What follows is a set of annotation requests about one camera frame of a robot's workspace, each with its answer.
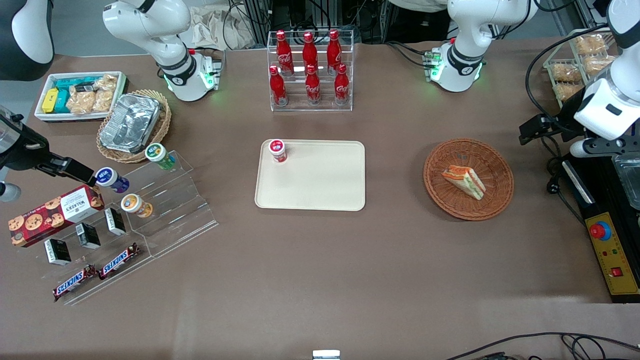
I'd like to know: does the light oval wicker basket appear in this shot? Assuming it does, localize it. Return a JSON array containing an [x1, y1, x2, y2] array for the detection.
[[96, 89, 172, 164]]

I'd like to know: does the white wire rack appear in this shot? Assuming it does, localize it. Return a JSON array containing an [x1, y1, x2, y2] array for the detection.
[[543, 27, 622, 117]]

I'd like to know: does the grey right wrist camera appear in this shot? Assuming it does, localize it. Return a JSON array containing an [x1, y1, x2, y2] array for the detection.
[[0, 182, 22, 204]]

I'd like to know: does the orange lid yogurt cup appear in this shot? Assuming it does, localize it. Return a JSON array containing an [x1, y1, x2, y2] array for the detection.
[[120, 193, 154, 219]]

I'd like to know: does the small black box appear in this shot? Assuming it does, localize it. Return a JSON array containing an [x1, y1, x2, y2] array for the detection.
[[104, 207, 127, 236], [44, 238, 72, 266], [75, 222, 101, 250]]

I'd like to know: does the white plastic bin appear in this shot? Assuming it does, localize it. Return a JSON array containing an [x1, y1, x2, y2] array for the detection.
[[34, 71, 129, 123]]

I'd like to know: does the brown round wicker basket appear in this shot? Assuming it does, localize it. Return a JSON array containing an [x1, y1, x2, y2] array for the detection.
[[423, 138, 515, 222]]

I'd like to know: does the clear acrylic step stand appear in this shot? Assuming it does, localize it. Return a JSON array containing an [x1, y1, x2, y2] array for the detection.
[[15, 197, 154, 307], [100, 150, 219, 259]]

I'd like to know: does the triangular sandwich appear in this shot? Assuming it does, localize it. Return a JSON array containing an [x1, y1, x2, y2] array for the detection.
[[441, 164, 487, 201]]

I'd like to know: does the red tartan Walkers cookie box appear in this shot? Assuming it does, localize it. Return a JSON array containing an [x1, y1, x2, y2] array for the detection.
[[8, 185, 106, 248]]

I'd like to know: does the Snickers chocolate bar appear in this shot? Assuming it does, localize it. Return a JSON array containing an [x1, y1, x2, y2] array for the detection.
[[98, 243, 142, 281], [52, 265, 97, 302]]

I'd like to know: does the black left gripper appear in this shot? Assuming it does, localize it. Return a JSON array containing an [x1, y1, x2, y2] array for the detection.
[[519, 92, 589, 146]]

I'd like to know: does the clear acrylic bottle rack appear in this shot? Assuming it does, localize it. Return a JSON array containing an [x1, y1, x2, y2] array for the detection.
[[266, 29, 355, 112]]

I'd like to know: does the beige crumpled cloth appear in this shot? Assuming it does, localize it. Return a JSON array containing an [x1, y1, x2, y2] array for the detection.
[[189, 6, 261, 51]]

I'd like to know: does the beige plastic tray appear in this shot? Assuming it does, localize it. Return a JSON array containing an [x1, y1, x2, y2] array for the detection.
[[254, 139, 366, 212]]

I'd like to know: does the red cola bottle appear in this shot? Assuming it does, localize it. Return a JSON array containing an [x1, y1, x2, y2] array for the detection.
[[326, 29, 343, 77], [302, 31, 319, 76], [305, 64, 322, 106], [333, 63, 350, 106], [276, 30, 294, 77], [269, 65, 289, 107]]

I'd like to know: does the yellow control panel red button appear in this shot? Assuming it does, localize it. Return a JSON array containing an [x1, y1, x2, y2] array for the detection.
[[584, 211, 640, 297]]

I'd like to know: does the black floor cable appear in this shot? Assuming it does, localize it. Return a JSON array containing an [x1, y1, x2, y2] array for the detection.
[[445, 331, 640, 360]]

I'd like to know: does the black cable with plug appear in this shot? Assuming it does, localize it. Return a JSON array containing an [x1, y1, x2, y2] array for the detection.
[[542, 135, 589, 229]]

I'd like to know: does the aluminium foil container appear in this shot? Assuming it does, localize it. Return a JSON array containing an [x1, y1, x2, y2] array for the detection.
[[99, 93, 162, 154]]

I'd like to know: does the bagged bread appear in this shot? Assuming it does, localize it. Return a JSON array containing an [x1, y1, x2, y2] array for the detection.
[[575, 34, 609, 55], [554, 82, 584, 101], [550, 62, 584, 84], [582, 54, 617, 76]]

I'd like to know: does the yellow snack box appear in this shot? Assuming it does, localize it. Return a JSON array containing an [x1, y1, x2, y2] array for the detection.
[[41, 88, 60, 114]]

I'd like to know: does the red lid yogurt cup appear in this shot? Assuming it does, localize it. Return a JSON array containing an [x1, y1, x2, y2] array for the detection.
[[268, 138, 288, 164]]

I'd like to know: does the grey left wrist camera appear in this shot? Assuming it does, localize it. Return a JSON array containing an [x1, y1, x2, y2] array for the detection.
[[569, 137, 629, 159]]

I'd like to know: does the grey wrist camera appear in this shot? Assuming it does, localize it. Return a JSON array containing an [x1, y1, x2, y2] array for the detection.
[[569, 137, 629, 159], [0, 182, 22, 204]]

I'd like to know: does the black base cable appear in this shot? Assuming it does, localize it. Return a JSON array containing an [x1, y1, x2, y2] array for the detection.
[[385, 41, 432, 69]]

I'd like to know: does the purple lid yogurt cup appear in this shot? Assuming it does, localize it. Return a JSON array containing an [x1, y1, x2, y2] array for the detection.
[[95, 167, 131, 194]]

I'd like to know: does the green lid yogurt cup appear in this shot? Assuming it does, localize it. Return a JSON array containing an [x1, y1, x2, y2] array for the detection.
[[145, 143, 177, 171]]

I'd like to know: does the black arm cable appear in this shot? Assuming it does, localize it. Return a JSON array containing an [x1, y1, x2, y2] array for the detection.
[[526, 22, 613, 126]]

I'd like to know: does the black side appliance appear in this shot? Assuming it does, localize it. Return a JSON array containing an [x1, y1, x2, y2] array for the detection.
[[560, 150, 640, 304]]

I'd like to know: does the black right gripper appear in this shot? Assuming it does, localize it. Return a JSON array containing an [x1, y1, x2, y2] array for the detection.
[[0, 105, 99, 189]]

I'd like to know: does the clear plastic container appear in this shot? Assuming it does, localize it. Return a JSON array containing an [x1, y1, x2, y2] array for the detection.
[[611, 152, 640, 211]]

